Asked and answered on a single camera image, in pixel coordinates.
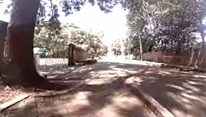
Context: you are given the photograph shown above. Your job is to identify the short tree trunk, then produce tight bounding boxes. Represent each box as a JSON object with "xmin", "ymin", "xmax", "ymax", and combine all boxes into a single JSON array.
[{"xmin": 67, "ymin": 42, "xmax": 78, "ymax": 67}]

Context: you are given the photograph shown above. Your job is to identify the brick path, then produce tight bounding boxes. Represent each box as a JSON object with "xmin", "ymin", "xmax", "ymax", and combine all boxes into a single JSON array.
[{"xmin": 0, "ymin": 55, "xmax": 174, "ymax": 117}]

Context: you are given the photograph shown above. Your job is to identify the pale low wall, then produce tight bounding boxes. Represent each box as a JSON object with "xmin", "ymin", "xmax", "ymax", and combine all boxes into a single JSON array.
[{"xmin": 39, "ymin": 57, "xmax": 70, "ymax": 68}]

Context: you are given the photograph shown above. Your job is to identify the grey asphalt road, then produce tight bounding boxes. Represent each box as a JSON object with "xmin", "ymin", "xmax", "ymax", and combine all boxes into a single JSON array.
[{"xmin": 101, "ymin": 56, "xmax": 206, "ymax": 117}]

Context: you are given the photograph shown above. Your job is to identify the large tree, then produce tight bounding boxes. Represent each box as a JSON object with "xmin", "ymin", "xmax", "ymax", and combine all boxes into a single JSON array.
[{"xmin": 0, "ymin": 0, "xmax": 125, "ymax": 93}]

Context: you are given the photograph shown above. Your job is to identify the distant trees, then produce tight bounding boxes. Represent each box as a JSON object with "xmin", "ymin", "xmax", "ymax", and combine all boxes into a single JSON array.
[{"xmin": 110, "ymin": 39, "xmax": 125, "ymax": 58}]

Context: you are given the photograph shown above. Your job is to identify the row of leafy trees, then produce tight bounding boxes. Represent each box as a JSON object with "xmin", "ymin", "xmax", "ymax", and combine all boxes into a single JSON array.
[{"xmin": 33, "ymin": 22, "xmax": 110, "ymax": 61}]

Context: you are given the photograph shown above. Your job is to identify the row of tall trees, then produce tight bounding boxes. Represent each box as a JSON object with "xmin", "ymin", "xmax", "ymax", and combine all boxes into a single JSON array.
[{"xmin": 119, "ymin": 0, "xmax": 206, "ymax": 65}]

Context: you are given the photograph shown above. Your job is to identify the brown boundary wall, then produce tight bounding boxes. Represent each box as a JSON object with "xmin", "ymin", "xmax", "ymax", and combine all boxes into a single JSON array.
[{"xmin": 141, "ymin": 37, "xmax": 206, "ymax": 70}]

